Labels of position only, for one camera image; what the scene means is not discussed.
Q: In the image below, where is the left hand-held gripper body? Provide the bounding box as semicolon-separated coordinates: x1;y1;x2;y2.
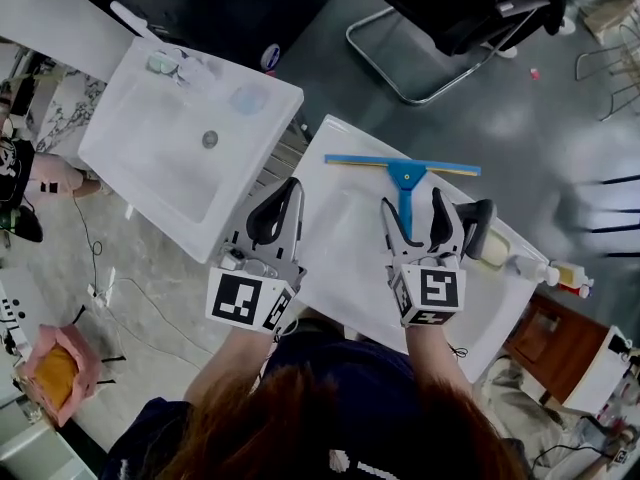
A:
204;237;308;335

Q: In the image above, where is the black faucet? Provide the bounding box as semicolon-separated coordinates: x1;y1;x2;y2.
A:
455;198;499;262

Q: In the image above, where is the white sink basin, dark stand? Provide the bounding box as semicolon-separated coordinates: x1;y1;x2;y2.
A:
291;113;551;385

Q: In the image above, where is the person's dark blue clothing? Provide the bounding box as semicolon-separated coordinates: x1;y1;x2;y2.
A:
98;316;529;480

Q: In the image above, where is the white sink basin, chrome stand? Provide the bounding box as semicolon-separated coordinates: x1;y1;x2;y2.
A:
77;35;305;265

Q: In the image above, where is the black side chair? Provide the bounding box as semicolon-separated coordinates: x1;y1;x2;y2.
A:
562;171;640;260

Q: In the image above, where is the wire frame chair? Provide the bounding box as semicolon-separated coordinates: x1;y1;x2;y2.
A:
573;21;640;123

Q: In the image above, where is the white tall panel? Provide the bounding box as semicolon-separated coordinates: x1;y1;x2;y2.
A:
0;0;137;83

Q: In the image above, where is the yellow liquid bottle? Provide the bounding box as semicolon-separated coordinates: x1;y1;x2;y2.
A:
549;261;595;290

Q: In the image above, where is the brown wooden cabinet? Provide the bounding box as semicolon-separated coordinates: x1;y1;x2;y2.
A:
501;292;615;405

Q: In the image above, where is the clear pump soap bottle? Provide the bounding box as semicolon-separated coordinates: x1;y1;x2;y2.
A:
506;254;561;288

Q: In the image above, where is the light grey fabric heap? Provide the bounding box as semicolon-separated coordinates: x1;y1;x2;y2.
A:
478;356;609;480

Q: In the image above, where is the white floor cable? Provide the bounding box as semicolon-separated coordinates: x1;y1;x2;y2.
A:
87;275;216;357

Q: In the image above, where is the black chair with chrome frame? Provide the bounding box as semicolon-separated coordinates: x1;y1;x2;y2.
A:
345;0;554;106

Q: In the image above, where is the marble patterned slab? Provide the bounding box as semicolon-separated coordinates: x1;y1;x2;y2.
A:
33;66;109;155

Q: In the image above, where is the white power strip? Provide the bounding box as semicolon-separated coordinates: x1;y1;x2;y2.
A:
86;266;117;305

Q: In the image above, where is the black tall cabinet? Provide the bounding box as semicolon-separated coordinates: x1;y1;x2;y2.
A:
63;0;335;72

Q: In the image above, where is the small white sink basin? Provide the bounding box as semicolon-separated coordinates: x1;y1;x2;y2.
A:
563;324;640;416

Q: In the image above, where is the person's right forearm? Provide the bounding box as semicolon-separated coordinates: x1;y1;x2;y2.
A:
403;321;475;400

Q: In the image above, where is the person's left forearm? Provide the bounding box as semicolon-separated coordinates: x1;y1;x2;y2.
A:
183;323;275;405

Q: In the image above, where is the blue squeegee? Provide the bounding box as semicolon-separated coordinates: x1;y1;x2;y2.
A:
324;153;483;240

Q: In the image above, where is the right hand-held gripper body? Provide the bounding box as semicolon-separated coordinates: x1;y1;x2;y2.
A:
384;251;468;329

